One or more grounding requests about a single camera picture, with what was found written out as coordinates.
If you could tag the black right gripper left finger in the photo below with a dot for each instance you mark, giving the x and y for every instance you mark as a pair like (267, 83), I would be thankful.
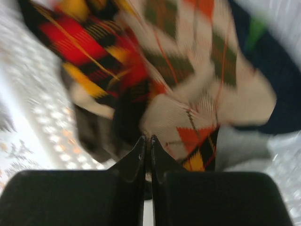
(112, 197)

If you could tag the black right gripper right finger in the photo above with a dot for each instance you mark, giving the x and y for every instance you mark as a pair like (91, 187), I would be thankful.
(183, 198)

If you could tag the argyle brown sock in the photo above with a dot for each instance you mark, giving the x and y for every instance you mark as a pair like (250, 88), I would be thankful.
(188, 136)

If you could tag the grey sock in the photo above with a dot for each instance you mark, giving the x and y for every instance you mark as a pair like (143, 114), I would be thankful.
(97, 138)

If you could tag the floral table mat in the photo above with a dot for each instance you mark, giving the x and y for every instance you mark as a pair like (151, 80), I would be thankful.
(15, 155)

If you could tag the white plastic basket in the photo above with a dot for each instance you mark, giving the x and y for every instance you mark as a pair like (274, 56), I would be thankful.
(32, 94)

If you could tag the tartan red yellow sock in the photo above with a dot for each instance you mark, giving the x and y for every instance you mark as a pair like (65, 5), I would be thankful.
(99, 53)

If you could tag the navy green stripe sock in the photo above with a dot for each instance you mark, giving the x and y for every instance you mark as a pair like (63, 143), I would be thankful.
(265, 53)

